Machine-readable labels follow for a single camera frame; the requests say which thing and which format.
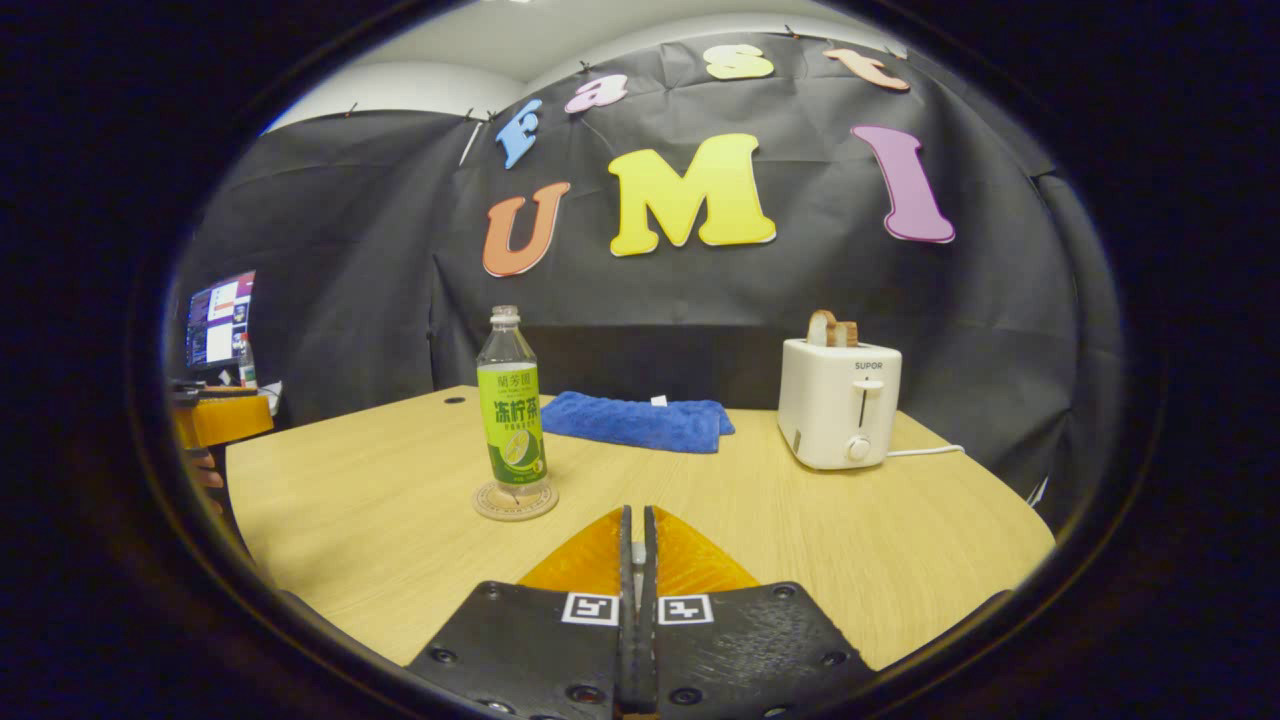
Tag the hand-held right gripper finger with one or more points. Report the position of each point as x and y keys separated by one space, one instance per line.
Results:
x=649 y=560
x=626 y=560

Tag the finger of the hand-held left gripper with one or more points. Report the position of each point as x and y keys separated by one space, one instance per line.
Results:
x=230 y=420

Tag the round cork coaster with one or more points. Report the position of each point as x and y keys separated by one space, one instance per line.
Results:
x=515 y=508

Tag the green label water bottle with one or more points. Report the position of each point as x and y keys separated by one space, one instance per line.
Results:
x=512 y=420

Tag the small clear bottle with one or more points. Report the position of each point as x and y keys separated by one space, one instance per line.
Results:
x=247 y=370

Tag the computer monitor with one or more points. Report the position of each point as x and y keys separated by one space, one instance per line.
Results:
x=220 y=320

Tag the blue towel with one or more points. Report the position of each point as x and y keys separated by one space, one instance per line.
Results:
x=640 y=425

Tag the black backdrop cloth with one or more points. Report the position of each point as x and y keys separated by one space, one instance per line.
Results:
x=350 y=300

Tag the white toaster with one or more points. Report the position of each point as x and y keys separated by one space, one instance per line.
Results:
x=835 y=410

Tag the toasted bread slice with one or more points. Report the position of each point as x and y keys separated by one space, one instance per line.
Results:
x=821 y=330
x=848 y=335

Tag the white lattice object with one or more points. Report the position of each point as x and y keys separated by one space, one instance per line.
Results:
x=1040 y=492

